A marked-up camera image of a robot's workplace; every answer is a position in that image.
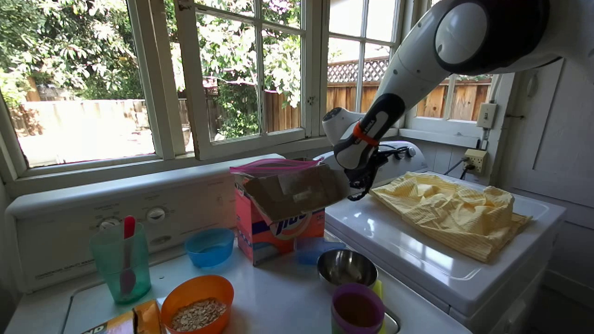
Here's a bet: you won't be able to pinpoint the steel bowl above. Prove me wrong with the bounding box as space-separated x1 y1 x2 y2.
316 247 379 288

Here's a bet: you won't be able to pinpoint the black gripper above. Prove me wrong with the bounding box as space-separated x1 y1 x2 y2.
345 147 399 205

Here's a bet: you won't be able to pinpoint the white washer knob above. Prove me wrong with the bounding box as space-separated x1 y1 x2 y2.
98 218 122 234
145 207 169 225

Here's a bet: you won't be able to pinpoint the blue plastic bowl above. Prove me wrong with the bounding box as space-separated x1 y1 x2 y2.
184 227 238 272

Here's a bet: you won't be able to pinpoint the beige plug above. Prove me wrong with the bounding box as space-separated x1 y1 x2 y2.
462 147 490 179

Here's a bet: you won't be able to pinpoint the white window frame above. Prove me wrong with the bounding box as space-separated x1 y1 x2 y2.
0 0 516 201

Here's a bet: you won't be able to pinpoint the orange detergent box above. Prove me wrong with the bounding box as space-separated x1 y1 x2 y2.
228 157 351 268

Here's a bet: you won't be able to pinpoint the black power cable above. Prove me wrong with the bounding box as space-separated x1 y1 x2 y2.
442 157 475 183

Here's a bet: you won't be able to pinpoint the orange plastic bowl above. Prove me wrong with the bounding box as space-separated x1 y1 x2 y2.
158 273 236 334

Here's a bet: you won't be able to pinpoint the wooden fence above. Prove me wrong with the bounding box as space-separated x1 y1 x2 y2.
178 58 497 136

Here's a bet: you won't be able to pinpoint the purple plastic cup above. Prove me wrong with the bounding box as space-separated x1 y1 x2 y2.
329 283 386 334

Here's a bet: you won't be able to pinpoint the yellow striped towel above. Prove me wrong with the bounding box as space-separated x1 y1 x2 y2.
369 171 535 266

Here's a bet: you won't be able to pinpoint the oats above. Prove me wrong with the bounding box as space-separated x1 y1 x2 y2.
169 298 228 333

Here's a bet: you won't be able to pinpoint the teal plastic cup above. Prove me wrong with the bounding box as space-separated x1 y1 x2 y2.
89 223 154 305

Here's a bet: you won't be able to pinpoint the white washing machine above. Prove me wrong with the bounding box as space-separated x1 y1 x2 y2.
2 153 471 334

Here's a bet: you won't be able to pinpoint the white cabinet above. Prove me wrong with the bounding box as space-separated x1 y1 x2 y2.
494 55 594 312

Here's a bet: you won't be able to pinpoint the red handled spoon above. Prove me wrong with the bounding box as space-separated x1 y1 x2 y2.
117 214 137 298

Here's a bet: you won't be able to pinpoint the yellow packet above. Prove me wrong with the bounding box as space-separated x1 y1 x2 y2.
82 299 163 334

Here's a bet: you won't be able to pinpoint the wall outlet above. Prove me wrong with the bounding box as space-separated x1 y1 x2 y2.
477 101 499 131

